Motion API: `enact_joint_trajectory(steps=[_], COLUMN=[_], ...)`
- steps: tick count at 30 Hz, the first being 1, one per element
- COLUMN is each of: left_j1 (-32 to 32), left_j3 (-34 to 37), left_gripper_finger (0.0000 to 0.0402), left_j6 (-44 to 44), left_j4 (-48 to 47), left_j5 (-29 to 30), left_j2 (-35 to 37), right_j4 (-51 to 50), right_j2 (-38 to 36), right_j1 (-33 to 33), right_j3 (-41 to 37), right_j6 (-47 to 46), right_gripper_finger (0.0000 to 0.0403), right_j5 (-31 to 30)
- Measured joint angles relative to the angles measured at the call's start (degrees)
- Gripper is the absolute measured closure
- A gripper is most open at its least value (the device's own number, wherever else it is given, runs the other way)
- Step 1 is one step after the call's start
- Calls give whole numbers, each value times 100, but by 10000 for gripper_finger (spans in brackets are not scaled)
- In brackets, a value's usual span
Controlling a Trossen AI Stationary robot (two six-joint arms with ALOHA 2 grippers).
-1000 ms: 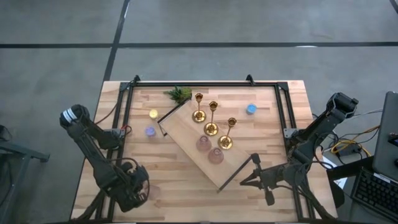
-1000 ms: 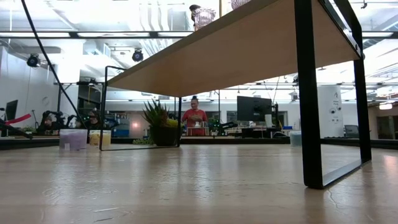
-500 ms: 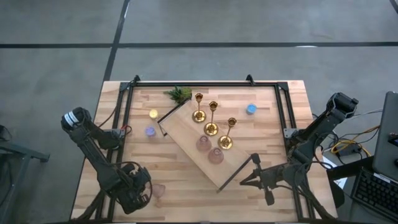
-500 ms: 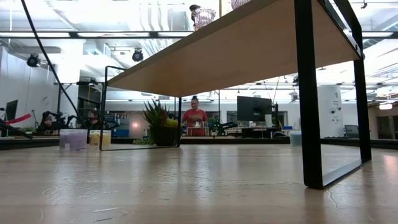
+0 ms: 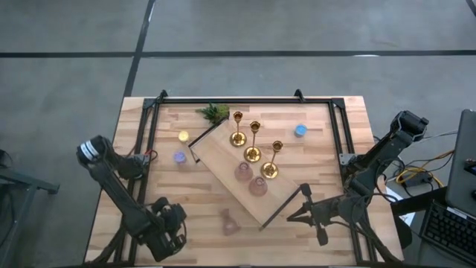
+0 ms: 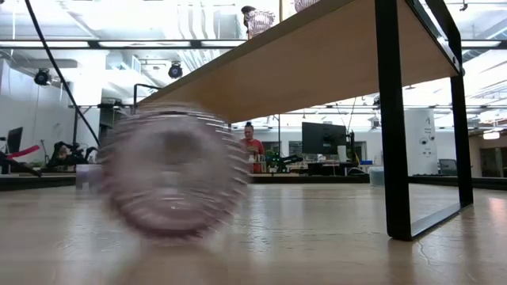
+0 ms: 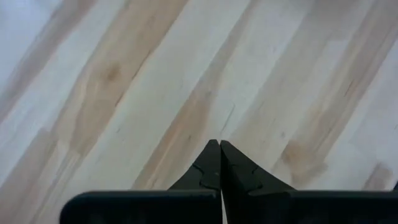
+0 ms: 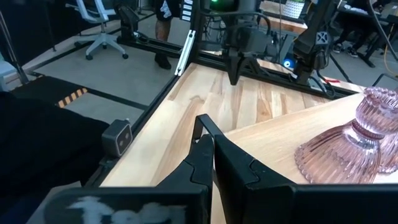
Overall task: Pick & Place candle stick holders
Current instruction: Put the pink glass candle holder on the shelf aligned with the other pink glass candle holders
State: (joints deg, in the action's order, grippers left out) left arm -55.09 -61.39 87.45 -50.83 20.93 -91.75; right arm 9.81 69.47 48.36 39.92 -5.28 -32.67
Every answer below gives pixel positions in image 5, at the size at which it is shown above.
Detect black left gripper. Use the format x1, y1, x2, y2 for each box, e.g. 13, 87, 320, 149
147, 197, 187, 262

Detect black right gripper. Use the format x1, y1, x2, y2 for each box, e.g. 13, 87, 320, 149
286, 182, 360, 247

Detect pink glass vase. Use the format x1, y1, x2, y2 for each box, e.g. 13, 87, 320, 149
219, 208, 242, 237
248, 176, 268, 197
234, 161, 254, 183

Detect gold candlestick holder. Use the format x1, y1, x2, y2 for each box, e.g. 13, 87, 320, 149
260, 140, 284, 180
229, 110, 248, 148
243, 120, 263, 164

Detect wooden shelf riser black legs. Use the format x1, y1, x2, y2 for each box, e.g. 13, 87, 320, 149
187, 117, 303, 232

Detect white paper sheet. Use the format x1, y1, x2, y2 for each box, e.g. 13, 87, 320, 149
385, 185, 414, 227

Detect black power adapter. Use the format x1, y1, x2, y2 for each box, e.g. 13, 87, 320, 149
404, 173, 433, 188

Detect potted green succulent plant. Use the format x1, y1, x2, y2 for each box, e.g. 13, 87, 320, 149
196, 103, 231, 126

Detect black keyboard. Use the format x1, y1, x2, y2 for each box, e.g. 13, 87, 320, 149
419, 200, 476, 266

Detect grey metal stand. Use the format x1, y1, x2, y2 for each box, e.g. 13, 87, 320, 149
0, 148, 60, 268

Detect grey laptop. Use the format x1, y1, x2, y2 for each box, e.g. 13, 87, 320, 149
445, 109, 476, 217

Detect yellow cable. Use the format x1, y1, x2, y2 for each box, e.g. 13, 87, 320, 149
395, 149, 455, 188

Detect black aluminium table frame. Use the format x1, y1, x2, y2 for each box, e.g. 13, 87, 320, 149
85, 88, 405, 267

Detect white cable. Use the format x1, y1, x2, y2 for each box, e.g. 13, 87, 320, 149
411, 129, 459, 143

